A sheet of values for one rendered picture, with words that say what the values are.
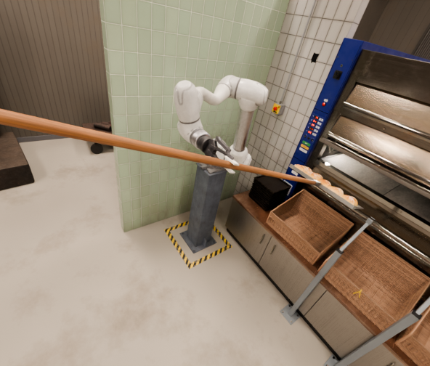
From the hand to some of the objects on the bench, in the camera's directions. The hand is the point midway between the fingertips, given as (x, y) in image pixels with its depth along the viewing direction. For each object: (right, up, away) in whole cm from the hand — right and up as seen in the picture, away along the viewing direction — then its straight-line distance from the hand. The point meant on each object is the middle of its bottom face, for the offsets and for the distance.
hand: (229, 164), depth 93 cm
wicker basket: (+146, -124, +51) cm, 198 cm away
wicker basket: (+78, -56, +124) cm, 157 cm away
